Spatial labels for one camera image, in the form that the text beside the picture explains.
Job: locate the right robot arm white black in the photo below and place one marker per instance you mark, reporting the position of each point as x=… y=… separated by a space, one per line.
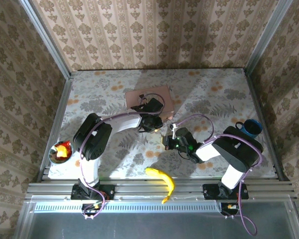
x=236 y=152

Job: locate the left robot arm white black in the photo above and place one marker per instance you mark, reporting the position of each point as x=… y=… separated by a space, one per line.
x=94 y=139

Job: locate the yellow banana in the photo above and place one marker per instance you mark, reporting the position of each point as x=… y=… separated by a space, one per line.
x=168 y=180

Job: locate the floral patterned table cover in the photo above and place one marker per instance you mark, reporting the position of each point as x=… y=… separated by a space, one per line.
x=102 y=84

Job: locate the blue mug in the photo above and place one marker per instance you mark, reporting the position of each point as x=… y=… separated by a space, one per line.
x=250 y=128

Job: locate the small black connector box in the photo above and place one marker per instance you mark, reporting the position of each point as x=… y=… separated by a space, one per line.
x=91 y=208
x=229 y=208

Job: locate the grey metal sheet panel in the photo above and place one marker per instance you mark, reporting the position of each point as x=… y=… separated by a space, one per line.
x=152 y=226

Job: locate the red yellow toy fruit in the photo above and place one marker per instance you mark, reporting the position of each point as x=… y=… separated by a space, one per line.
x=63 y=149

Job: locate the shiny metal bowl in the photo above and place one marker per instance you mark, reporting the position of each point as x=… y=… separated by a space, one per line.
x=54 y=155

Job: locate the wide aluminium mounting rail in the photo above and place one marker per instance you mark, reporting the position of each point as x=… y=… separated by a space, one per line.
x=139 y=190

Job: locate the aluminium side rail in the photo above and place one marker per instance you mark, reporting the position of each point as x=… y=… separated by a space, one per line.
x=57 y=124
x=257 y=99

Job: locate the aluminium frame post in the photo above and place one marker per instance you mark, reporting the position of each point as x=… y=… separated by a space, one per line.
x=47 y=39
x=266 y=37

